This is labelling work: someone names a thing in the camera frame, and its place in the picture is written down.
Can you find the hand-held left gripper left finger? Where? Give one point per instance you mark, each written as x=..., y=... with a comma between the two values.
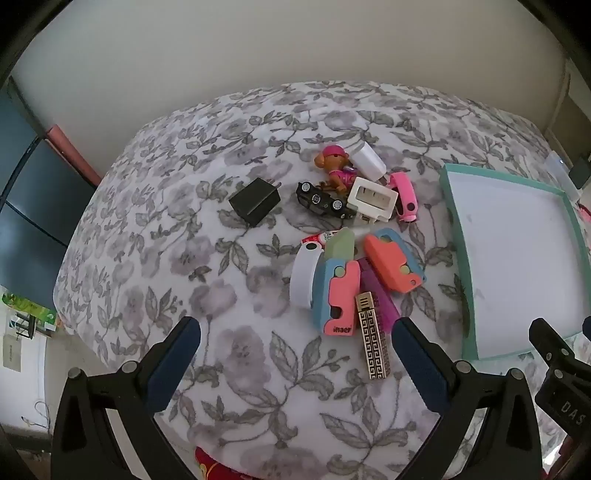
x=179, y=362

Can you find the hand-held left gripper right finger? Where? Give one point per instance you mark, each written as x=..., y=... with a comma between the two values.
x=415, y=364

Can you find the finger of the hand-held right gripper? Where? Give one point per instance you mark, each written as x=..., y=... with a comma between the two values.
x=548, y=340
x=587, y=328

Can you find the gold patterned lighter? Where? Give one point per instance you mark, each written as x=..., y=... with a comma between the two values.
x=372, y=341

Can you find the teal box tray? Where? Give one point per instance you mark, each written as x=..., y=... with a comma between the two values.
x=512, y=261

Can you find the blue and pink utility knife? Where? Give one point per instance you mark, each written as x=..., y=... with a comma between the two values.
x=336, y=297

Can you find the orange and blue utility knife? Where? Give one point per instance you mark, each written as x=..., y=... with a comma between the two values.
x=392, y=261

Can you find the pale green eraser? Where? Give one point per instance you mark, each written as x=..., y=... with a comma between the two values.
x=340, y=245

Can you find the white curved band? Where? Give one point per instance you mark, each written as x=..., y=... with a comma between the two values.
x=304, y=277

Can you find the red and white tube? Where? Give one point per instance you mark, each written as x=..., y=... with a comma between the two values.
x=317, y=238

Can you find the pink toy car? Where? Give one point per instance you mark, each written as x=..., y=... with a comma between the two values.
x=405, y=199

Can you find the white plug adapter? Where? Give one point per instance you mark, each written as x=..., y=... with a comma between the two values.
x=371, y=201

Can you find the black wall charger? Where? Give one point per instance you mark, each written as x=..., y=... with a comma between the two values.
x=255, y=201

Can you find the black toy car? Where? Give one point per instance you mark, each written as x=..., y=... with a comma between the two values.
x=321, y=201

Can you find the white wall charger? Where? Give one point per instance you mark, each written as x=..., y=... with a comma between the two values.
x=369, y=161

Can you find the brown toy dog figure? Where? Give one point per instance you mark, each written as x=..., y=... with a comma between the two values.
x=337, y=170

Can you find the red cloth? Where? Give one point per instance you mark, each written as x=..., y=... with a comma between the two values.
x=219, y=467

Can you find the floral blanket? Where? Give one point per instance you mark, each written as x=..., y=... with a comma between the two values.
x=184, y=230

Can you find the clear plastic container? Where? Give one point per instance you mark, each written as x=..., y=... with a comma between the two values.
x=561, y=175

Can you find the small black device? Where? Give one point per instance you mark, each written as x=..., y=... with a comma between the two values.
x=580, y=171

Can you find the green packet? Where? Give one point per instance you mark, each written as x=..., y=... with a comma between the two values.
x=27, y=309

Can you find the dark cabinet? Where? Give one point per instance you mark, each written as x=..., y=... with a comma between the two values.
x=27, y=207

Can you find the pink board edge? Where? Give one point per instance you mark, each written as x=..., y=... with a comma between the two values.
x=74, y=154

